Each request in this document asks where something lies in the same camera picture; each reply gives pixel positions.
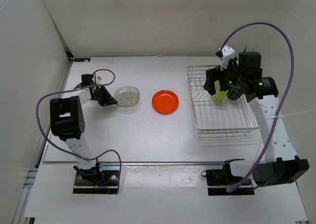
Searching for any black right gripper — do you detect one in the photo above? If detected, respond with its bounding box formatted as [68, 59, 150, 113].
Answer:
[203, 57, 245, 95]

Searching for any smoky grey glass plate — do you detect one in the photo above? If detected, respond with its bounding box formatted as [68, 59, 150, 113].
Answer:
[114, 86, 140, 107]

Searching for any lime green plastic plate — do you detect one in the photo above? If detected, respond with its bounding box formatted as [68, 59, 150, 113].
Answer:
[211, 81, 228, 101]

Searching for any black plastic plate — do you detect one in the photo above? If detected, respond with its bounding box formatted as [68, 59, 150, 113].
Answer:
[226, 86, 242, 101]

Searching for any orange plastic plate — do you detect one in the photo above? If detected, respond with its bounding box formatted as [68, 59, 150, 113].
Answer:
[152, 90, 179, 115]

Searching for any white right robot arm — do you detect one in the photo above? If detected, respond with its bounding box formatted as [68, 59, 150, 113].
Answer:
[203, 47, 310, 187]

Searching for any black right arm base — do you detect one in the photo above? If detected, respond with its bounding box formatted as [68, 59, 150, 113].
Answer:
[200, 169, 255, 196]

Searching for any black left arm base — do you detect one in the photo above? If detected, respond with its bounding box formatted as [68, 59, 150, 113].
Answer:
[73, 170, 120, 194]

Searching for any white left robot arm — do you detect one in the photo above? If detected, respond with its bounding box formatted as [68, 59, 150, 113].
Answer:
[50, 73, 118, 184]

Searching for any dark blue table label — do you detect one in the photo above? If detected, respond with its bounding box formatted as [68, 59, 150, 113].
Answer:
[74, 58, 91, 62]

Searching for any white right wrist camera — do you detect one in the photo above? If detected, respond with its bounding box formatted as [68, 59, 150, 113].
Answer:
[215, 45, 236, 71]

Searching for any metal wire dish rack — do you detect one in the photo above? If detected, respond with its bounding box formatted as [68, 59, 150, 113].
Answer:
[187, 66, 259, 137]

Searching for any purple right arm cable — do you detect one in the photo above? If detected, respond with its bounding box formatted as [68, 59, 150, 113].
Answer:
[221, 21, 296, 193]

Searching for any aluminium frame rail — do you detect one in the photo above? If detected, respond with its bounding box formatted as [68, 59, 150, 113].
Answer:
[12, 168, 38, 224]

